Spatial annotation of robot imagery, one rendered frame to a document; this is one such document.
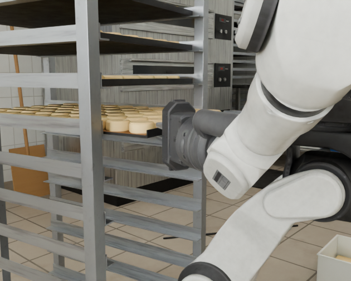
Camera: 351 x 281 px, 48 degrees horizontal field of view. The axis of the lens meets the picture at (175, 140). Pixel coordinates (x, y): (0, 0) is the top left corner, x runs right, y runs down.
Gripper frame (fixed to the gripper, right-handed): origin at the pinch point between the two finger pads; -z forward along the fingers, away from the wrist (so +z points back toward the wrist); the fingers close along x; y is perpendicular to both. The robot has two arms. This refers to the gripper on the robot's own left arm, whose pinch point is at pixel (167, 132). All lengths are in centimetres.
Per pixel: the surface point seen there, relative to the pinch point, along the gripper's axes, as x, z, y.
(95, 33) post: 17.9, -7.4, 10.9
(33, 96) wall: -10, -296, -24
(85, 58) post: 13.3, -7.0, 13.0
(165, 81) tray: 8.9, -23.8, -12.0
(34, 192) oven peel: -85, -260, -16
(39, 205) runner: -18.2, -23.9, 19.6
